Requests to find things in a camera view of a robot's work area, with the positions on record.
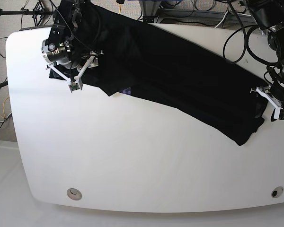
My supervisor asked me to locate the grey metal base frame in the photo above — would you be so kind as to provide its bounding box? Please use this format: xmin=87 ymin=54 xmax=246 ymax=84
xmin=138 ymin=0 xmax=254 ymax=27

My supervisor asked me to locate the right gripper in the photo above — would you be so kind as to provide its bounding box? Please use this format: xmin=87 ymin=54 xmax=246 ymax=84
xmin=45 ymin=49 xmax=104 ymax=84

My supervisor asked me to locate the yellow cable left floor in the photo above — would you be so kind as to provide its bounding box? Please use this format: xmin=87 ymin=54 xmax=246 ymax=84
xmin=0 ymin=96 xmax=13 ymax=123

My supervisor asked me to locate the table cable grommet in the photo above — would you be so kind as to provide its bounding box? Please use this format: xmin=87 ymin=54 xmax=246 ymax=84
xmin=271 ymin=186 xmax=284 ymax=198
xmin=67 ymin=188 xmax=82 ymax=201

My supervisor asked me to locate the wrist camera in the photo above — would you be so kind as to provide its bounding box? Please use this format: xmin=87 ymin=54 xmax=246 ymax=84
xmin=68 ymin=81 xmax=83 ymax=93
xmin=271 ymin=108 xmax=284 ymax=122

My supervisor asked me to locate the white cable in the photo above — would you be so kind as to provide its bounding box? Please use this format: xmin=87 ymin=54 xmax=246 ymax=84
xmin=214 ymin=9 xmax=254 ymax=29

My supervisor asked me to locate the black tripod stand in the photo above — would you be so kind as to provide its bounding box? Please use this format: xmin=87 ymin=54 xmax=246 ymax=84
xmin=0 ymin=0 xmax=54 ymax=30

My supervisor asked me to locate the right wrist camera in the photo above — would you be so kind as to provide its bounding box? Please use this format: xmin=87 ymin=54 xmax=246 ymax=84
xmin=68 ymin=81 xmax=83 ymax=93

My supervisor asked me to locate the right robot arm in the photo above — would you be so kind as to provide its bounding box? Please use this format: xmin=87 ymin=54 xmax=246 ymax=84
xmin=41 ymin=0 xmax=103 ymax=91

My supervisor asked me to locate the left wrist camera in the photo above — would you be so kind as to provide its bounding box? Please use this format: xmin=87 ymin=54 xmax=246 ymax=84
xmin=271 ymin=108 xmax=284 ymax=122

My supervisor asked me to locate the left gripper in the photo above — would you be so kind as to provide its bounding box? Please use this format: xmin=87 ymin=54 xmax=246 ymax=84
xmin=250 ymin=85 xmax=284 ymax=118

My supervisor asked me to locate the black T-shirt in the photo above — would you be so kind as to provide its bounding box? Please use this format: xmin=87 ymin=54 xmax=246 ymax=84
xmin=49 ymin=3 xmax=269 ymax=147

